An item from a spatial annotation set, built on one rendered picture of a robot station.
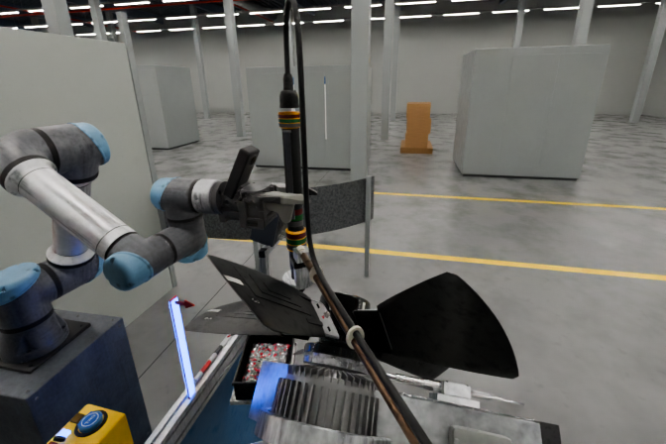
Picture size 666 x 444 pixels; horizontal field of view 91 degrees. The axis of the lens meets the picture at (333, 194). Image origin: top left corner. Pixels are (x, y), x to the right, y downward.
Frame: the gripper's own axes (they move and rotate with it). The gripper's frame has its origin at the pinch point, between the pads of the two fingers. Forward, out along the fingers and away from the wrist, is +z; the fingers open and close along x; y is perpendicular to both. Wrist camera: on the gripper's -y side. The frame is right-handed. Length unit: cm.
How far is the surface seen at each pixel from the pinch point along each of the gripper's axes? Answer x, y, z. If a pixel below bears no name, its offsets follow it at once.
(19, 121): -71, -6, -182
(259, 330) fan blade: 4.8, 31.6, -11.3
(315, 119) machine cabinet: -587, 45, -179
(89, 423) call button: 26, 42, -38
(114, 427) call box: 24, 43, -34
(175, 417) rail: 7, 64, -38
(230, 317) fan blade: 1.6, 32.3, -20.5
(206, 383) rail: -6, 65, -37
